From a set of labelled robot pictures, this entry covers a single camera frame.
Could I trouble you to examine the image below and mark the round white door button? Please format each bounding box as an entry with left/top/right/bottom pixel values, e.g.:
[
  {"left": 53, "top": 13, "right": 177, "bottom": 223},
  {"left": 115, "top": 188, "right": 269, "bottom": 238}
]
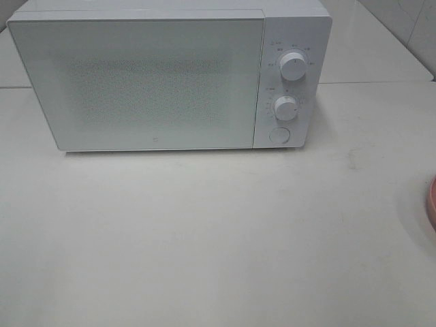
[{"left": 269, "top": 127, "right": 291, "bottom": 144}]

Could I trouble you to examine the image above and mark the pink round plate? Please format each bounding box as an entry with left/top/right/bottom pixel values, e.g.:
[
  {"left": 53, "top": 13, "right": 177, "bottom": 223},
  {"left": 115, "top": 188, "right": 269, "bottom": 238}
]
[{"left": 426, "top": 177, "right": 436, "bottom": 230}]

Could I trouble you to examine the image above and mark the white microwave door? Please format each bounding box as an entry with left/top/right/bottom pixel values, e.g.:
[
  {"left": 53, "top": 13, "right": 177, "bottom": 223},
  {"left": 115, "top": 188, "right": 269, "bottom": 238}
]
[{"left": 10, "top": 19, "right": 263, "bottom": 151}]

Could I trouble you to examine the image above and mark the lower white timer knob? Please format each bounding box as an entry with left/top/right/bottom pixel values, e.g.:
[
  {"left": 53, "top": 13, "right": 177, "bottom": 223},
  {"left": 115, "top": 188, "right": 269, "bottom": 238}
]
[{"left": 273, "top": 96, "right": 298, "bottom": 121}]

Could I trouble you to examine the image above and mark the upper white power knob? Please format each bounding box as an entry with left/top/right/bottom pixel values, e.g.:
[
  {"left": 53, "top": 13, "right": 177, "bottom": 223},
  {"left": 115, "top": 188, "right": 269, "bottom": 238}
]
[{"left": 279, "top": 49, "right": 308, "bottom": 82}]

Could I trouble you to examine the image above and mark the white microwave oven body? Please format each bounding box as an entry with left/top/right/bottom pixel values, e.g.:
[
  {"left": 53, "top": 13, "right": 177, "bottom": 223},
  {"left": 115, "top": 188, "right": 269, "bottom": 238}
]
[{"left": 7, "top": 1, "right": 332, "bottom": 151}]

